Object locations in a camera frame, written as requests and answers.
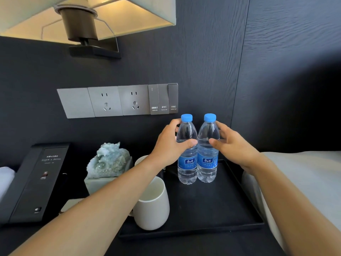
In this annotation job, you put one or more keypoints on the person's right hand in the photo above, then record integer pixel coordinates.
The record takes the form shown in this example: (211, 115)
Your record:
(237, 150)

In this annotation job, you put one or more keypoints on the person's left hand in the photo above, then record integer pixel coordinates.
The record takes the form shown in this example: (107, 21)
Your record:
(165, 146)

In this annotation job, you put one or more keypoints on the person's right thumb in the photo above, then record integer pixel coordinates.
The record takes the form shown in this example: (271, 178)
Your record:
(216, 144)

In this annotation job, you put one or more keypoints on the person's left thumb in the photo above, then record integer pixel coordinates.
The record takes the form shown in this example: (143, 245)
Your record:
(187, 144)

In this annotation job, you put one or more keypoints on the blue-capped water bottle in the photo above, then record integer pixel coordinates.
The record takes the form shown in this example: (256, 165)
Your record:
(207, 165)
(187, 165)

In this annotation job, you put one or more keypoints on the person's right forearm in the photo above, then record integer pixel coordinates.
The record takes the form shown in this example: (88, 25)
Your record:
(290, 210)

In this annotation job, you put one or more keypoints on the person's left forearm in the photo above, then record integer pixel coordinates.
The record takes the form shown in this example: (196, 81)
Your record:
(101, 210)

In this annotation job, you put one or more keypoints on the small black box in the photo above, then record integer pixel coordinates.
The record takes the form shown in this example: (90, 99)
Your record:
(170, 171)

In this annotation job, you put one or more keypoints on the white ceramic cup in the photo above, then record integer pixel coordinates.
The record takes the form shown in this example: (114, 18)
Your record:
(140, 159)
(153, 207)

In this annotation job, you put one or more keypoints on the black rectangular tray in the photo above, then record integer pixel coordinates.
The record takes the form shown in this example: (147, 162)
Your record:
(213, 207)

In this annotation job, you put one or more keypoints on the green jade dragon carving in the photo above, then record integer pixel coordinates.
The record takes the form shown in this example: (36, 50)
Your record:
(109, 159)

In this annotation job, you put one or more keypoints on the pale green carving base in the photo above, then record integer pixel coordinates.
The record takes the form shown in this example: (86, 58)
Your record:
(97, 185)

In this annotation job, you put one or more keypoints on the white square lamp shade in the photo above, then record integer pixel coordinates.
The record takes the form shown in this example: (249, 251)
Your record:
(149, 13)

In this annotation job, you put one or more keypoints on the black bedside device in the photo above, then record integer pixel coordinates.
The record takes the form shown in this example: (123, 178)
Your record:
(34, 181)

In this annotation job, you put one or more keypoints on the grey triple light switch panel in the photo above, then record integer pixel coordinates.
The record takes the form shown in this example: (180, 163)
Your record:
(163, 98)

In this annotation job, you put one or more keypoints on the grey wall power socket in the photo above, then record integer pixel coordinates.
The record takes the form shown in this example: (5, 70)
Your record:
(133, 100)
(105, 101)

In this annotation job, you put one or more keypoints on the grey blank wall plate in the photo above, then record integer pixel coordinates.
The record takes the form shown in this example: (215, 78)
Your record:
(76, 103)

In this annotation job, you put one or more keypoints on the dark wall lamp bracket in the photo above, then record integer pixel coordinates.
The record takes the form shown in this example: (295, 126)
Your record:
(80, 26)

